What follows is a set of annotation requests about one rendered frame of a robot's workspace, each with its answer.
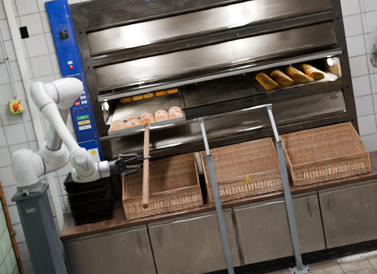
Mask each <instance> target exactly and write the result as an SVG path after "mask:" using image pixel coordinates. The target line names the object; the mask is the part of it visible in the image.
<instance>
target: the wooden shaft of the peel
mask: <svg viewBox="0 0 377 274"><path fill-rule="evenodd" d="M147 156H149V127H148V126H145V132H144V157H147ZM142 207H143V208H144V209H146V208H148V207H149V159H146V160H144V166H143V183H142Z"/></svg>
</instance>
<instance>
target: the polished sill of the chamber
mask: <svg viewBox="0 0 377 274"><path fill-rule="evenodd" d="M341 84H343V83H342V79H341V78H336V79H333V80H327V81H322V82H316V83H311V84H307V85H302V86H296V87H291V88H287V89H282V90H277V91H271V92H265V93H262V94H256V95H251V96H245V97H240V98H236V99H231V100H226V101H220V102H216V103H211V104H205V105H200V106H195V107H191V108H186V109H181V110H183V111H184V114H185V115H189V114H194V113H199V112H205V111H208V110H214V109H219V108H225V107H228V106H234V105H239V104H245V103H250V102H254V101H259V100H265V99H270V98H274V97H279V96H284V95H290V94H296V93H299V92H305V91H310V90H316V89H321V88H325V87H330V86H335V85H341ZM111 125H112V123H109V124H107V125H106V128H107V130H109V129H110V127H111Z"/></svg>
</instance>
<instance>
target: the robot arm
mask: <svg viewBox="0 0 377 274"><path fill-rule="evenodd" d="M83 90H84V88H83V85H82V83H81V81H80V80H78V79H76V78H62V79H59V80H55V81H53V82H50V83H45V84H43V83H42V82H39V81H37V82H34V83H32V84H31V85H30V96H31V98H32V101H33V103H34V104H35V106H36V108H37V109H38V110H39V111H40V112H41V114H42V115H43V116H44V117H45V118H46V119H47V120H48V121H49V122H50V126H49V131H48V137H47V141H45V142H44V143H43V144H42V146H41V148H40V149H39V151H38V152H35V153H33V152H32V151H31V150H29V149H26V148H23V149H20V150H17V151H15V152H14V153H13V155H12V158H11V170H12V175H13V179H14V181H15V184H16V189H17V192H16V193H15V194H14V195H13V197H14V198H16V197H21V196H27V195H31V194H37V193H41V192H42V189H43V188H44V187H45V186H46V183H41V182H40V179H39V177H41V176H42V175H44V174H48V173H51V172H54V171H56V170H59V169H61V168H63V167H64V166H66V165H67V164H68V162H69V161H70V162H71V164H72V166H73V168H72V169H71V176H72V179H73V181H74V182H78V183H85V182H91V181H94V180H97V179H99V178H105V177H109V176H110V175H113V174H118V173H119V174H122V175H123V177H126V176H128V175H131V174H135V173H138V172H140V169H142V168H143V166H144V164H140V165H139V166H126V163H129V162H132V161H135V160H139V161H140V160H146V159H151V156H147V157H144V156H137V155H136V154H129V155H121V154H119V158H118V159H117V160H115V161H109V162H108V161H102V162H94V160H93V159H92V157H91V155H90V154H89V153H88V152H87V151H86V149H85V148H81V147H80V146H79V145H78V144H77V143H76V142H75V140H74V139H73V137H72V136H71V134H70V132H69V131H68V129H67V127H66V124H67V119H68V114H69V110H70V107H72V106H73V104H74V102H75V101H76V100H77V98H79V97H80V96H81V95H82V93H83ZM63 142H64V143H65V145H66V146H65V145H64V144H63ZM127 157H134V158H132V159H129V160H125V161H123V160H121V159H122V158H127ZM129 169H137V170H134V171H130V172H127V173H124V171H125V170H129Z"/></svg>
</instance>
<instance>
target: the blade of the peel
mask: <svg viewBox="0 0 377 274"><path fill-rule="evenodd" d="M182 114H183V116H182V117H178V118H173V119H169V116H168V119H167V120H163V121H159V122H154V123H149V127H154V126H159V125H163V124H168V123H173V122H179V121H182V120H186V117H185V114H184V111H183V110H182ZM111 126H112V125H111ZM143 128H144V124H143V125H139V126H134V127H128V128H124V129H118V130H115V131H111V127H110V129H109V131H108V135H109V136H110V135H113V134H119V133H124V132H129V131H135V130H138V129H143Z"/></svg>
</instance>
